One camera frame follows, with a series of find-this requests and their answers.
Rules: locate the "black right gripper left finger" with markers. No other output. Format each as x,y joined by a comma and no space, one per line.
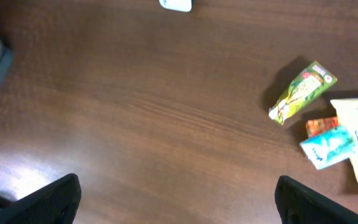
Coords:
57,202

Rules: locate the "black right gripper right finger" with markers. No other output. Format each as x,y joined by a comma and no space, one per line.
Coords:
299,204

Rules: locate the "teal tissue pack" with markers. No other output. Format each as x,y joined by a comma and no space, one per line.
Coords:
329,148

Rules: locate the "orange tissue pack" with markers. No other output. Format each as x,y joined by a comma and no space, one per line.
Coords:
316,127

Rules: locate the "green juice carton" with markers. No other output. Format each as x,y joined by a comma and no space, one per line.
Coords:
309,84

